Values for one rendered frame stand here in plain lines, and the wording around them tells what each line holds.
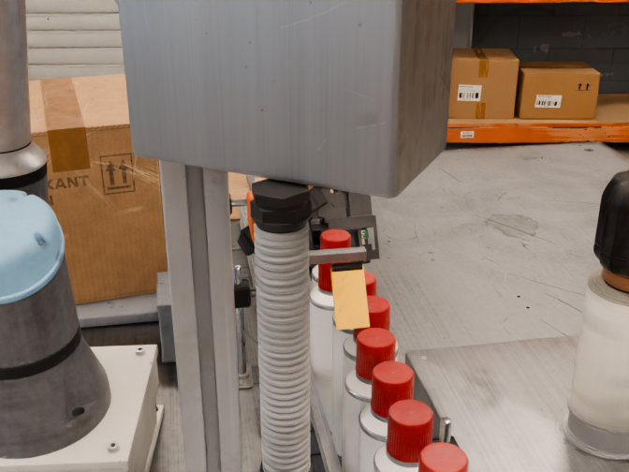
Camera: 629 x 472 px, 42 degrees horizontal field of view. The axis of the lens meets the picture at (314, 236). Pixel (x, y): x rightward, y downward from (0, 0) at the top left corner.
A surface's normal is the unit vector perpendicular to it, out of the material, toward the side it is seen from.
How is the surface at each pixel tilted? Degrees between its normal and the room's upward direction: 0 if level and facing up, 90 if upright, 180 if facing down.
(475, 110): 90
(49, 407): 75
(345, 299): 56
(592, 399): 88
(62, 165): 90
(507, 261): 0
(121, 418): 5
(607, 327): 87
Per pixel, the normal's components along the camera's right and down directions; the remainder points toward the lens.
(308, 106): -0.43, 0.38
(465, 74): -0.04, 0.41
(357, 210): 0.15, -0.10
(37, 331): 0.66, 0.34
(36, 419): 0.30, 0.16
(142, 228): 0.32, 0.40
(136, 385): -0.04, -0.88
